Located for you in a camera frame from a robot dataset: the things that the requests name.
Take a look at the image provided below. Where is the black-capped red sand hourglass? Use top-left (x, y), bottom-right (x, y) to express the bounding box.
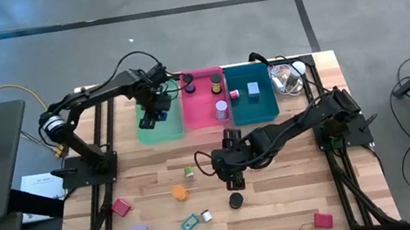
top-left (227, 191), bottom-right (246, 211)

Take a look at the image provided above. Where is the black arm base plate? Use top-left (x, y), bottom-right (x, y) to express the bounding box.
top-left (310, 110), bottom-right (383, 154)
top-left (49, 150), bottom-right (121, 193)

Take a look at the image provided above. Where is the black aluminium table frame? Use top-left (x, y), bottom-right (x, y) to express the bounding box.
top-left (34, 42), bottom-right (401, 230)

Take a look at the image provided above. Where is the green translucent plastic bin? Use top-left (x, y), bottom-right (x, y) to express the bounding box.
top-left (130, 77), bottom-right (187, 147)

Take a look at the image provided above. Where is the white USB charger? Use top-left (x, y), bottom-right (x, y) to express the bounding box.
top-left (200, 207), bottom-right (214, 224)

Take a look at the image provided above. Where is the white light bulb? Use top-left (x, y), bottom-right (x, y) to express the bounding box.
top-left (288, 60), bottom-right (309, 80)

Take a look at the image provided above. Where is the black-capped yellow sand hourglass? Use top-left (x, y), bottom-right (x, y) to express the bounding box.
top-left (209, 72), bottom-right (225, 95)

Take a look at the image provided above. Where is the black diagonal bar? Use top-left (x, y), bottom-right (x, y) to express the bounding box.
top-left (8, 181), bottom-right (68, 227)

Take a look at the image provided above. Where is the teal digital clock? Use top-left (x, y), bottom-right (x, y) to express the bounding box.
top-left (179, 213), bottom-right (201, 230)

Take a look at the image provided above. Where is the red box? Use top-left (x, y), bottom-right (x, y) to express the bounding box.
top-left (110, 197), bottom-right (134, 219)
top-left (312, 210), bottom-right (336, 230)

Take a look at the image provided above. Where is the orange hourglass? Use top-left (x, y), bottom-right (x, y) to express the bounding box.
top-left (169, 182), bottom-right (191, 205)

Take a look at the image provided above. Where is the blue plastic bin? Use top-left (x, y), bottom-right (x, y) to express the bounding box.
top-left (223, 60), bottom-right (282, 128)

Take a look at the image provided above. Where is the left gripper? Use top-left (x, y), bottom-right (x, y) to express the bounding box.
top-left (135, 91), bottom-right (177, 131)

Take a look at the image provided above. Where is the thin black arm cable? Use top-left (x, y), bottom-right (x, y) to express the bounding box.
top-left (192, 148), bottom-right (219, 179)
top-left (107, 44), bottom-right (186, 105)

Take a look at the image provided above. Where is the yellow extension cable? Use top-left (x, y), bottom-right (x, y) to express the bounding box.
top-left (0, 60), bottom-right (71, 165)

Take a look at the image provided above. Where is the light blue plug charger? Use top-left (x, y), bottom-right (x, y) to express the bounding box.
top-left (245, 80), bottom-right (262, 99)

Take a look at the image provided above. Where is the pink translucent plastic bin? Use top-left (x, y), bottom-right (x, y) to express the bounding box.
top-left (176, 64), bottom-right (232, 131)

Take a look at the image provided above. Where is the brown bulb socket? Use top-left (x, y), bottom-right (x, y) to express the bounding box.
top-left (284, 73), bottom-right (305, 95)

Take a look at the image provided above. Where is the black curved cable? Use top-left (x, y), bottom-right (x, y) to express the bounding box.
top-left (247, 50), bottom-right (269, 69)

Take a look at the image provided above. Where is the mauve-capped hourglass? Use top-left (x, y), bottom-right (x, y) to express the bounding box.
top-left (213, 99), bottom-right (231, 122)

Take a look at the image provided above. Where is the black-capped purple sand hourglass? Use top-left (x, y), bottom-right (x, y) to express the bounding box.
top-left (180, 72), bottom-right (197, 95)

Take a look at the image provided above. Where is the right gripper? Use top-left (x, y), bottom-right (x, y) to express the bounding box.
top-left (208, 126), bottom-right (253, 195)

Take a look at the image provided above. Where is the white paper booklet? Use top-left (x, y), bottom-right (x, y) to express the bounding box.
top-left (16, 169), bottom-right (72, 223)

